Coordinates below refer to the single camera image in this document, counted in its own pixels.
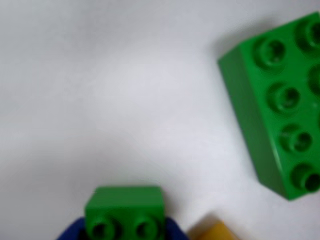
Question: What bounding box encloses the yellow 2x4 toy block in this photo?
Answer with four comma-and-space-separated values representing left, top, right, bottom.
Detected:
187, 216, 242, 240

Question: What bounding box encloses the green 2x2 toy block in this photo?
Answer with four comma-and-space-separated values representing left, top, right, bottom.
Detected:
84, 186, 166, 240

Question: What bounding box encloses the green 2x4 toy block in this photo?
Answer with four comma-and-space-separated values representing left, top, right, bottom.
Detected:
217, 11, 320, 201

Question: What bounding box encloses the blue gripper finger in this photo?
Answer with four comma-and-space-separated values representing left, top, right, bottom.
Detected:
56, 216, 87, 240
163, 216, 188, 240

